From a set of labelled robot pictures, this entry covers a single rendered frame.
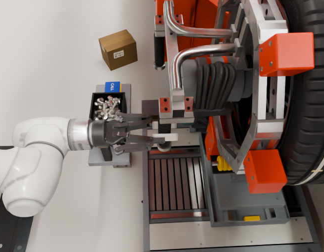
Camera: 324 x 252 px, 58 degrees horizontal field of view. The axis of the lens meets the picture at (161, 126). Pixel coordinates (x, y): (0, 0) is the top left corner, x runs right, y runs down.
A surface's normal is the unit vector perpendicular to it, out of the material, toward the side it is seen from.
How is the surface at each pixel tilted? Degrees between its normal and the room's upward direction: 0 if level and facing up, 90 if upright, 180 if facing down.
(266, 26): 0
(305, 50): 35
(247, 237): 0
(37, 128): 9
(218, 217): 0
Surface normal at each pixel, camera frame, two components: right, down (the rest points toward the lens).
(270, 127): 0.04, 0.19
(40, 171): 0.56, -0.60
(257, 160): 0.00, -0.56
